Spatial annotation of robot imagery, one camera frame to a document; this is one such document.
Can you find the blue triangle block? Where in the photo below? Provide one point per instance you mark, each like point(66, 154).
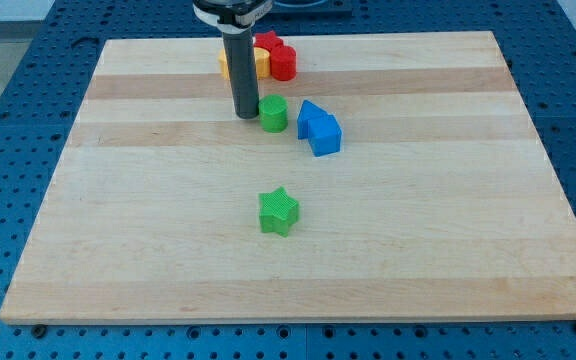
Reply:
point(308, 111)

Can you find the dark grey cylindrical pointer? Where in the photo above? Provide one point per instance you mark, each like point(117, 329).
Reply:
point(241, 64)

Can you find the green cylinder block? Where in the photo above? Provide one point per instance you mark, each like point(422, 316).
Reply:
point(273, 113)

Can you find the blue cube block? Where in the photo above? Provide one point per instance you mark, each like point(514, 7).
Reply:
point(324, 135)

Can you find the red cylinder block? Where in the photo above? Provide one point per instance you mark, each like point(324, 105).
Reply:
point(283, 63)

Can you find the green star block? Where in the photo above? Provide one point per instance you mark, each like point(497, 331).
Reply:
point(278, 212)

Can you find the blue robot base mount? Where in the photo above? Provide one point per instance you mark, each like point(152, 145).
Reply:
point(312, 7)

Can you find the yellow block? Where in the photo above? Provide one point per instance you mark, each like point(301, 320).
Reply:
point(262, 59)

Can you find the red star block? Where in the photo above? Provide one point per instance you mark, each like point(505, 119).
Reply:
point(268, 40)

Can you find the wooden board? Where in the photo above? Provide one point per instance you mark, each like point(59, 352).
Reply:
point(441, 205)

